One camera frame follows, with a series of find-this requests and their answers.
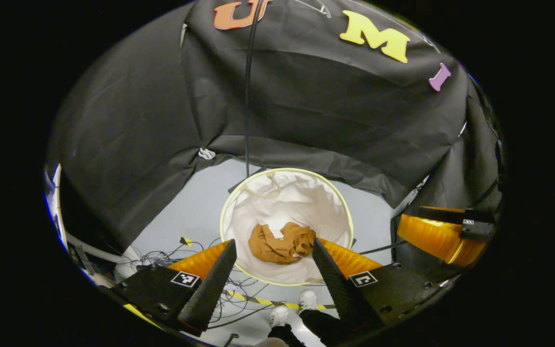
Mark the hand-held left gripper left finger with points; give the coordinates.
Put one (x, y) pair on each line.
(212, 289)

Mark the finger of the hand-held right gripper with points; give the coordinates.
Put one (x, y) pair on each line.
(436, 238)

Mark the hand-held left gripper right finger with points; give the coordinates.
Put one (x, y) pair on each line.
(337, 289)

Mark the brown shirt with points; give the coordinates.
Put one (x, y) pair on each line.
(277, 246)

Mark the white round laundry hamper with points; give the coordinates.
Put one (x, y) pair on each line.
(287, 202)

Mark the black clothes rack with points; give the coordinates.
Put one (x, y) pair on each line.
(247, 96)

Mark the person's right white shoe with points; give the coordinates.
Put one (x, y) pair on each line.
(308, 301)

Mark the person's white shoe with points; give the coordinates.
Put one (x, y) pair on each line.
(308, 301)
(279, 316)

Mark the person's right trouser leg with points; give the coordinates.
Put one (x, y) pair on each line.
(325, 327)

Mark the person's trouser leg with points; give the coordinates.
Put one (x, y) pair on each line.
(325, 327)
(284, 336)

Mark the person's left white shoe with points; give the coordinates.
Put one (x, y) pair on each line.
(279, 316)

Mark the person's left trouser leg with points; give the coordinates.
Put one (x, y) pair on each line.
(284, 336)

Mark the small white plastic object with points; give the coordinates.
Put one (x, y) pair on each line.
(206, 153)

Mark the white printed board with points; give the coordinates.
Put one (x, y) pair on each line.
(56, 202)

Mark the black backdrop cloth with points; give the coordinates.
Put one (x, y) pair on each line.
(306, 106)

